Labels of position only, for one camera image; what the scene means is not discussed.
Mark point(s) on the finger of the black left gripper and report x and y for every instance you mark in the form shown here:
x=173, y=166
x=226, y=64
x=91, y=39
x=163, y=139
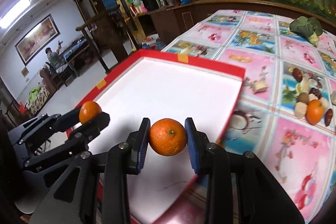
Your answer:
x=78, y=134
x=37, y=130

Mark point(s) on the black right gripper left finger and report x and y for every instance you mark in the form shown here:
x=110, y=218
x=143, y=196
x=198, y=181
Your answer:
x=125, y=158

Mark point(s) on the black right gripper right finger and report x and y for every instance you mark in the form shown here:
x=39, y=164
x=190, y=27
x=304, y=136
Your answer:
x=207, y=158

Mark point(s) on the orange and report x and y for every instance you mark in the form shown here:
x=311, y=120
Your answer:
x=88, y=111
x=314, y=112
x=167, y=137

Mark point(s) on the beige cube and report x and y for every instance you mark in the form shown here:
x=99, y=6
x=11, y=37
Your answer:
x=259, y=86

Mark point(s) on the brown round kiwi fruit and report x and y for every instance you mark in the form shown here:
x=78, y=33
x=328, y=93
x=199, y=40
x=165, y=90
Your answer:
x=303, y=97

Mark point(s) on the red date top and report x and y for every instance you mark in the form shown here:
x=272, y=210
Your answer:
x=297, y=74

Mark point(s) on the dark red date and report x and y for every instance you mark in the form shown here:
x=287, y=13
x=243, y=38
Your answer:
x=316, y=92

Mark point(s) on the seated person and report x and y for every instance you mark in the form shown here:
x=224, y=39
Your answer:
x=55, y=60

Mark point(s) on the dark desk table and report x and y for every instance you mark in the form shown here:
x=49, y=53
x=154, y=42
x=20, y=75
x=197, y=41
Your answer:
x=74, y=51

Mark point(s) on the colourful fruit print tablecloth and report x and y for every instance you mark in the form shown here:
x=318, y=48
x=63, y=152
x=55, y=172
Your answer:
x=300, y=155

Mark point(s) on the wooden chair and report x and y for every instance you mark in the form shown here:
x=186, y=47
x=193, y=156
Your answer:
x=100, y=31

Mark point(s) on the ceiling light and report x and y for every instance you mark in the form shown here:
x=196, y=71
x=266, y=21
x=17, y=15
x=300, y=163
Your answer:
x=14, y=12

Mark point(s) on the green leafy vegetable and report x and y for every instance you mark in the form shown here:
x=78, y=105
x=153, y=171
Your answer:
x=308, y=28

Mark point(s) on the framed wall painting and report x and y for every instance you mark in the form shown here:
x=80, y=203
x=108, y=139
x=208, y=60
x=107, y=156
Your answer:
x=36, y=39

